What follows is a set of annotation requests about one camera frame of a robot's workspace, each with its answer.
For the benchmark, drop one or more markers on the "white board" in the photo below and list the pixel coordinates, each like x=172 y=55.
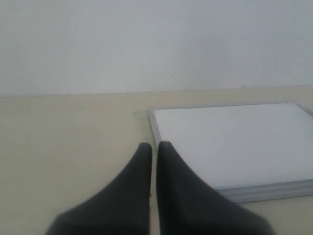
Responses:
x=247 y=152

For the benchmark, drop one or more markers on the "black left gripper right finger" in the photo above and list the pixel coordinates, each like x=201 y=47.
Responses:
x=188 y=206

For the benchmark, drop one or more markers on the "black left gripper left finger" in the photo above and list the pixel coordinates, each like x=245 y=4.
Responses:
x=121 y=208

